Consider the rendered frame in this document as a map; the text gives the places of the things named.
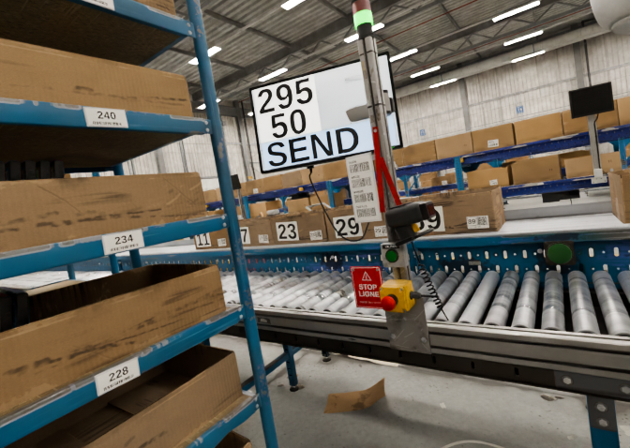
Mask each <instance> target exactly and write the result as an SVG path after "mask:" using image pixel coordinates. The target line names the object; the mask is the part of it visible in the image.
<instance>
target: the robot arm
mask: <svg viewBox="0 0 630 448"><path fill-rule="evenodd" d="M590 2H591V6H592V12H593V15H594V17H595V19H596V20H597V22H598V24H599V25H600V26H601V27H602V28H603V29H605V30H608V31H611V32H613V33H614V34H617V35H630V0H590Z"/></svg>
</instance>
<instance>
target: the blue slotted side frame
mask: <svg viewBox="0 0 630 448"><path fill-rule="evenodd" d="M550 241H573V242H574V248H575V255H576V264H575V265H560V267H561V272H560V274H561V275H562V287H563V290H564V291H569V286H568V274H569V273H570V272H572V271H579V266H580V265H583V271H584V272H583V274H584V275H585V276H586V279H587V283H588V287H589V290H590V291H595V288H594V285H593V280H592V275H593V273H594V272H596V271H604V267H603V265H604V264H606V265H607V270H608V273H609V274H610V276H611V278H612V280H613V282H614V284H615V287H616V289H617V291H622V292H624V291H623V288H622V286H621V284H620V282H619V280H618V274H619V273H620V272H622V271H630V270H629V264H630V252H628V251H629V250H630V230H616V231H582V232H564V233H546V234H529V235H511V236H493V237H475V238H458V239H441V240H423V241H414V242H413V241H412V243H413V246H414V247H415V248H418V251H420V252H421V253H422V254H423V256H424V259H423V260H422V259H421V255H419V258H420V262H421V264H424V265H425V268H424V269H427V271H428V272H430V266H432V269H433V273H431V272H430V274H431V276H433V275H434V274H435V273H436V272H438V271H444V272H445V273H446V271H445V266H447V267H448V273H446V275H447V277H449V276H450V275H451V273H452V272H454V271H460V272H461V273H462V270H461V266H464V271H465V272H464V273H462V274H463V276H464V278H465V277H466V275H467V274H469V272H470V271H476V272H478V273H479V270H478V266H479V265H480V266H481V270H482V273H479V274H480V275H481V280H480V282H479V283H478V285H477V287H476V288H478V287H479V285H480V283H481V281H482V280H483V278H484V276H485V274H486V273H487V272H488V271H495V272H497V269H496V265H499V267H500V273H498V274H499V276H500V280H499V282H498V284H497V287H496V289H499V287H500V285H501V282H502V280H503V276H504V274H505V273H506V272H507V271H515V272H516V268H515V266H516V265H517V266H518V275H519V281H518V284H517V290H520V289H521V285H522V281H523V277H524V275H525V273H526V272H528V271H535V265H538V267H539V273H538V274H539V276H540V285H539V290H543V289H544V288H545V276H546V273H547V272H549V271H557V267H556V266H557V265H547V264H546V257H545V256H544V242H550ZM381 244H382V243H370V244H352V245H335V246H300V247H283V248H266V249H248V250H244V253H245V259H246V264H247V270H248V271H250V273H251V272H253V271H254V268H255V271H257V272H258V273H259V272H261V271H262V270H263V271H265V273H267V272H269V268H270V271H273V272H274V273H275V272H277V271H278V270H279V271H281V272H282V273H284V272H286V271H285V267H286V270H287V271H290V272H291V273H292V272H294V270H293V268H294V269H295V271H298V272H299V273H302V272H303V267H304V271H308V272H310V273H311V272H312V269H311V267H313V271H318V272H319V273H321V272H322V269H323V270H324V271H327V272H329V274H331V273H332V269H331V267H333V271H339V272H340V273H343V272H342V267H343V269H344V272H345V271H349V272H350V271H351V268H350V267H351V266H381V271H385V272H387V273H388V275H390V274H391V273H393V269H392V267H391V273H390V272H389V267H383V261H382V260H381V255H382V253H381ZM413 246H412V244H411V242H409V243H407V250H408V254H409V258H410V259H409V263H410V268H411V271H413V272H415V273H416V269H415V266H416V259H415V257H414V256H415V255H413V252H414V250H413ZM614 247H617V248H618V249H619V256H615V255H614ZM539 248H541V249H542V250H543V252H542V253H538V252H537V249H539ZM589 248H592V249H593V256H592V257H591V256H590V253H589ZM523 250H526V253H527V258H524V257H523ZM486 251H487V253H488V259H487V258H486V254H485V252H486ZM504 251H506V253H507V258H505V257H504V255H503V252H504ZM603 251H605V253H603ZM452 252H453V253H454V257H455V258H454V259H452V255H451V253H452ZM468 252H470V253H471V258H470V259H469V258H468ZM579 252H580V253H579ZM436 253H438V256H439V259H438V260H437V259H436ZM515 253H516V255H514V254H515ZM534 253H536V255H534ZM495 254H497V256H496V255H495ZM368 255H369V256H370V261H369V260H368ZM444 255H445V257H444ZM460 255H461V257H460ZM477 255H479V256H477ZM331 256H334V259H331ZM335 256H336V257H337V261H336V260H335ZM345 256H347V259H348V261H346V257H345ZM356 256H358V259H359V261H358V260H357V258H356ZM429 256H430V257H429ZM306 257H307V261H306ZM315 257H316V260H317V261H315ZM324 257H326V261H325V259H324ZM375 257H376V259H375ZM271 258H272V261H273V262H272V261H271ZM279 258H280V262H279ZM288 258H289V262H288ZM296 258H297V259H298V262H297V261H296ZM363 258H364V259H363ZM116 259H117V260H118V261H121V263H123V265H122V268H123V271H125V269H126V271H127V270H131V269H132V266H131V261H130V257H129V256H125V257H116ZM248 259H249V261H250V263H249V261H248ZM256 259H257V262H256ZM263 259H264V262H263ZM301 259H302V260H301ZM330 259H331V260H330ZM216 260H218V261H216ZM222 260H223V263H222ZM141 261H142V266H145V265H149V264H151V265H152V264H156V263H157V264H162V263H169V262H170V263H173V262H174V263H178V262H179V263H178V264H188V262H189V264H217V265H218V269H219V271H222V272H226V271H227V268H228V271H229V272H232V271H233V269H234V268H233V258H232V253H231V251H213V252H195V253H177V254H159V255H142V256H141ZM146 261H147V262H148V263H145V262H146ZM199 261H200V263H199ZM204 261H205V263H204ZM210 261H211V262H210ZM229 261H230V263H229ZM99 263H100V264H101V265H100V264H99ZM106 263H107V264H106ZM143 263H144V264H143ZM77 264H78V265H77ZM103 264H104V265H103ZM73 267H74V271H77V270H78V271H105V272H106V271H108V272H109V270H110V271H111V266H110V262H109V257H107V258H96V259H92V260H88V261H81V262H76V263H73ZM220 268H221V270H220ZM277 268H278V270H277ZM471 268H472V270H471ZM488 268H489V270H488ZM506 268H508V270H506ZM526 268H528V270H526ZM547 268H548V270H547ZM568 268H571V270H569V269H568ZM593 268H594V270H593ZM617 268H620V269H619V270H618V269H617ZM250 269H251V270H250ZM273 269H274V270H273ZM290 269H291V270H290ZM298 269H299V270H298ZM317 269H318V270H317ZM348 269H349V270H348ZM383 269H384V270H383ZM439 269H440V270H439ZM454 269H456V270H454ZM416 275H417V276H418V274H416ZM464 278H463V279H464Z"/></svg>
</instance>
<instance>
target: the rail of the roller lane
mask: <svg viewBox="0 0 630 448"><path fill-rule="evenodd" d="M254 311H255V317H256V322H257V327H258V329H263V330H270V331H277V332H284V333H291V334H298V335H304V336H316V337H324V338H331V339H337V340H344V341H351V342H358V343H365V344H371V345H378V346H385V347H390V341H389V335H388V329H387V322H386V317H383V316H371V315H360V314H350V313H338V312H327V311H316V310H304V309H293V308H282V307H270V306H254ZM427 328H428V334H429V340H430V347H431V353H438V354H445V355H452V356H458V357H465V358H473V359H479V360H486V361H492V362H499V363H506V364H513V365H520V366H532V367H539V368H546V369H553V370H560V371H566V372H573V373H579V374H587V375H594V376H600V377H607V378H613V379H620V380H628V381H630V337H628V336H606V335H596V334H584V333H573V332H562V331H550V330H539V329H528V328H517V327H505V326H494V325H483V324H472V323H461V322H450V321H428V320H427Z"/></svg>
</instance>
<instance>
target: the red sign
mask: <svg viewBox="0 0 630 448"><path fill-rule="evenodd" d="M350 268H351V274H352V284H353V290H354V297H355V303H356V307H364V308H378V309H383V308H382V305H381V296H380V286H381V285H382V284H383V278H382V271H381V266H351V267H350Z"/></svg>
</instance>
